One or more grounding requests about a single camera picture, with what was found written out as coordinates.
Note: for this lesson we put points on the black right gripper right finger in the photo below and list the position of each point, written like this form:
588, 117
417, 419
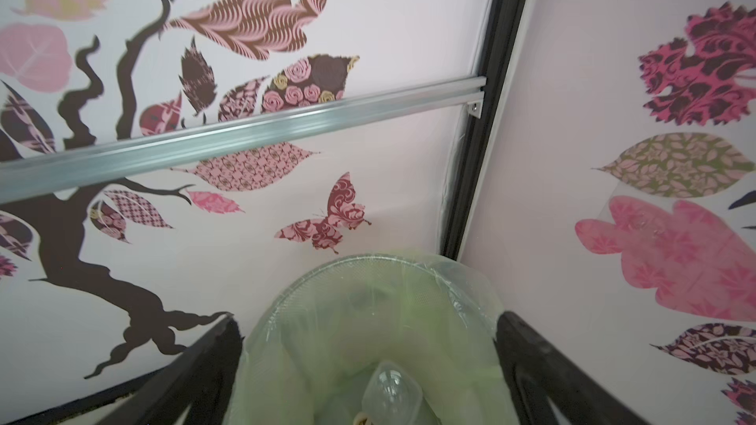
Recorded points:
546, 387

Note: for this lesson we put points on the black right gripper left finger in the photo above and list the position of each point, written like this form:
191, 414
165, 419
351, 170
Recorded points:
196, 387

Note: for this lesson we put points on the clear ribbed bottle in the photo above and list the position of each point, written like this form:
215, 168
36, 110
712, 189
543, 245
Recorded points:
391, 396

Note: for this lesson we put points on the aluminium wall rail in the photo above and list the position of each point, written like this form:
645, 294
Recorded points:
28, 178

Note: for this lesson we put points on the black frame rail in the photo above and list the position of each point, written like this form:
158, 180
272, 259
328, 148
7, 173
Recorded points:
494, 58

